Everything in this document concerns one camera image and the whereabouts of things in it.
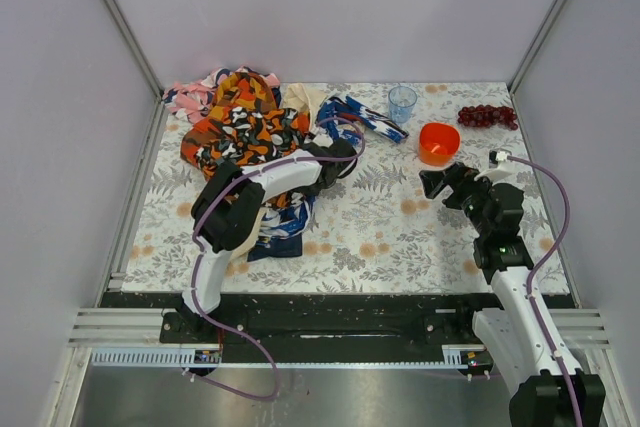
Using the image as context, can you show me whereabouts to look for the dark blue denim jeans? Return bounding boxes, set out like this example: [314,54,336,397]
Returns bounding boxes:
[247,235,303,262]

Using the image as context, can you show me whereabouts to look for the floral table mat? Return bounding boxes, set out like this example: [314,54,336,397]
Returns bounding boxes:
[119,81,571,296]

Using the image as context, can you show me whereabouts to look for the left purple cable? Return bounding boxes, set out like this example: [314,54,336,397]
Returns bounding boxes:
[189,116,366,402]

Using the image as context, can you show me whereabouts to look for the cream cloth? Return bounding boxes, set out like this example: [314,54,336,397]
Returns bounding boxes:
[231,83,327,259]

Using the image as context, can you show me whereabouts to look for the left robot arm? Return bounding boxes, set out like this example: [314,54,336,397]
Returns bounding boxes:
[182,139,362,316]

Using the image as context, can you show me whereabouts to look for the red grape bunch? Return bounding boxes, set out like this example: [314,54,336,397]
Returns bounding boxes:
[457,104,519,130]

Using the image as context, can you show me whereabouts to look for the blue white patterned cloth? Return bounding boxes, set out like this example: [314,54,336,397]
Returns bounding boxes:
[258,96,408,242]

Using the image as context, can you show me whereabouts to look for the grey slotted cable duct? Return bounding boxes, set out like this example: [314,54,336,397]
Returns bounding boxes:
[91,338,484,369]

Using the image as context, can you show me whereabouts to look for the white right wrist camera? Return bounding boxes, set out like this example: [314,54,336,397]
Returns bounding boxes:
[487,149,514,182]

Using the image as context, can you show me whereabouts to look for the clear blue plastic cup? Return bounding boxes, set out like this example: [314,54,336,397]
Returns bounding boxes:
[388,85,418,124]

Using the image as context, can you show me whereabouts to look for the pink patterned cloth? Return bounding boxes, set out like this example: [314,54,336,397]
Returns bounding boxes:
[162,66,281,124]

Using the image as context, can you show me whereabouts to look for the orange plastic bowl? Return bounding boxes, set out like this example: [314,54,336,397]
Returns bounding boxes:
[418,122,461,167]

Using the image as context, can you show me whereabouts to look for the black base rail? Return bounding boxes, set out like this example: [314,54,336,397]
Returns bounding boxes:
[99,291,576,366]

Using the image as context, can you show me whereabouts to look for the orange camouflage cloth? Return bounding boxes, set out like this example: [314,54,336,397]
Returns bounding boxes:
[180,72,310,179]

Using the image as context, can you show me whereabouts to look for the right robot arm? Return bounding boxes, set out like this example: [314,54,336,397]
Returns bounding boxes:
[419,162,606,426]

